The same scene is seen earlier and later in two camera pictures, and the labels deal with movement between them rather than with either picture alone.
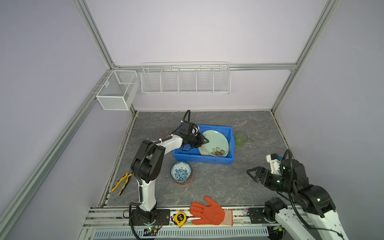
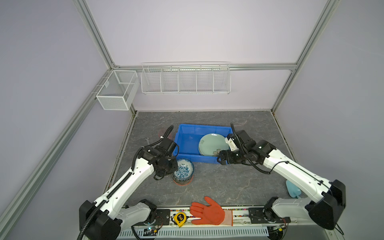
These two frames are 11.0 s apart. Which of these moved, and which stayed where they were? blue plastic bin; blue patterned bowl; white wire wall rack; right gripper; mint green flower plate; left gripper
Moved: left gripper; right gripper
Stayed: blue plastic bin; white wire wall rack; blue patterned bowl; mint green flower plate
